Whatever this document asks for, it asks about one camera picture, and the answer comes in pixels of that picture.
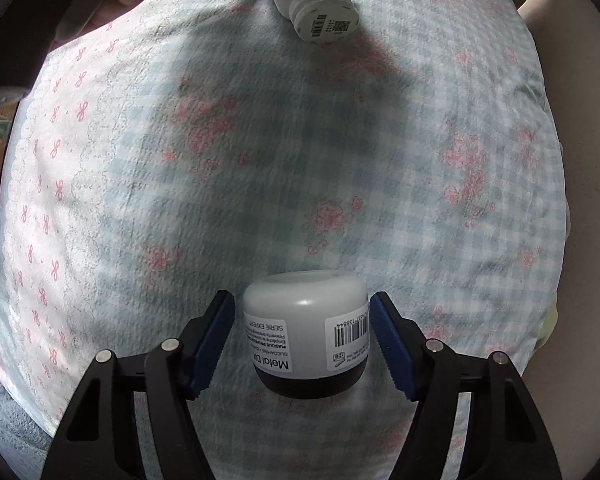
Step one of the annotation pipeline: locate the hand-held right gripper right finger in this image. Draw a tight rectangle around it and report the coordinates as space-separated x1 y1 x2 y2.
369 290 564 480

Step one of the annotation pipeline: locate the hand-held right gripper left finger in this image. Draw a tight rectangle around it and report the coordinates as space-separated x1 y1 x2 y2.
40 290 236 480

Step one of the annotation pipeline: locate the white pill bottle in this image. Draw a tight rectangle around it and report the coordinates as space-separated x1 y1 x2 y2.
261 0 360 44

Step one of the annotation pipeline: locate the white jar with black base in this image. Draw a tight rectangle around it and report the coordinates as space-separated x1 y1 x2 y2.
242 270 371 400

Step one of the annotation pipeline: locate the green mattress sheet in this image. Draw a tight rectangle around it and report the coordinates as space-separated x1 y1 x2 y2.
532 304 561 362

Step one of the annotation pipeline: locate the light blue towel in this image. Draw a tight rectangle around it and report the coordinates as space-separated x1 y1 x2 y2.
0 384 57 467

